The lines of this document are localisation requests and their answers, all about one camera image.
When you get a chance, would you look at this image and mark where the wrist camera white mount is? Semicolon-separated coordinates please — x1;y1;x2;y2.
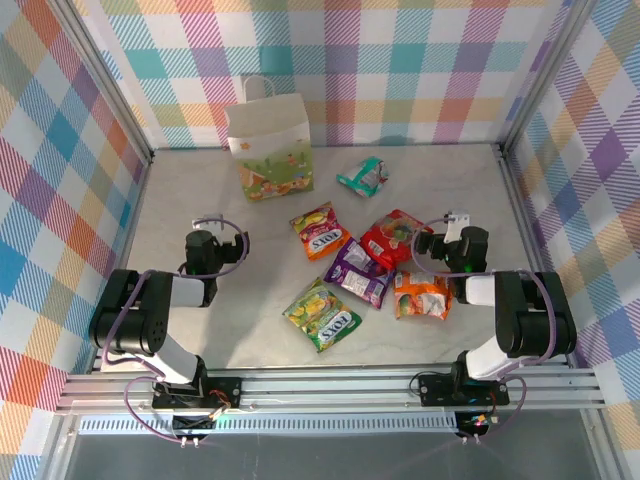
193;212;224;232
442;209;472;245

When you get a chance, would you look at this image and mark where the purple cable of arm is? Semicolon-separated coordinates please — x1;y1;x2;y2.
102;214;251;444
410;214;561;444

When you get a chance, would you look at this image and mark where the green Fox's candy bag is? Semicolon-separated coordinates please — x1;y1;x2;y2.
282;277;362;355

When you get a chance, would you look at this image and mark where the grey slotted cable duct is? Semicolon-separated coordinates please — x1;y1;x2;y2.
78;415;462;437

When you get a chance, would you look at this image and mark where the red snack packet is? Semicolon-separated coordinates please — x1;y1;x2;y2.
359;208;434;271

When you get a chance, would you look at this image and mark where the black base plate left arm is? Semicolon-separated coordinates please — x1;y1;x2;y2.
151;375;243;410

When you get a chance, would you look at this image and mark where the small black controller box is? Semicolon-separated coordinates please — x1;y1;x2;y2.
455;410;496;437
172;413;220;437

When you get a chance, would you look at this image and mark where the black base plate right arm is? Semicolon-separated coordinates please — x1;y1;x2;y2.
417;372;511;407

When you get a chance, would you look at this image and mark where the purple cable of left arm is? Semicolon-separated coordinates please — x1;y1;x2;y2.
102;214;251;444

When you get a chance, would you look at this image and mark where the teal snack packet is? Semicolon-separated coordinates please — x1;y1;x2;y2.
335;155;392;199

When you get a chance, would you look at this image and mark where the aluminium side rail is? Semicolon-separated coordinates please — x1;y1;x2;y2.
492;142;596;371

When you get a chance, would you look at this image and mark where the orange Fox's candy bag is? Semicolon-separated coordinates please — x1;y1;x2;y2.
289;200;352;263

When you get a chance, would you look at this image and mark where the orange and silver snack packet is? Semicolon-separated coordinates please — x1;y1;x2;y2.
393;269;456;321

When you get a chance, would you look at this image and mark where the red and white wire bundle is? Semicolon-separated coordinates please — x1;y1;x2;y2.
207;388;261;419

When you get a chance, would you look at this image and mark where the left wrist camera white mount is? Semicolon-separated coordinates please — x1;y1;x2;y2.
193;212;224;232

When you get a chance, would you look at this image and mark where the aluminium frame post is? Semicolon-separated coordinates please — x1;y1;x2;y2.
499;0;601;156
49;0;155;166

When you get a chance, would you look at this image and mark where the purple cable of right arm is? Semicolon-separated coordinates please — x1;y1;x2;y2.
410;214;561;444

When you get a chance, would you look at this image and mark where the aluminium frame rail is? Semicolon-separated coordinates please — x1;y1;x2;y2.
53;367;609;417

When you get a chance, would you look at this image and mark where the purple snack packet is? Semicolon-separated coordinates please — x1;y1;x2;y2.
323;237;397;310

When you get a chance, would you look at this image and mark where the white printed paper bag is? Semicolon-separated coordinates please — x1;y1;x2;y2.
223;74;317;204

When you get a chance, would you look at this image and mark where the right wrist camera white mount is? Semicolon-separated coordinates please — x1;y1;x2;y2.
442;209;472;245

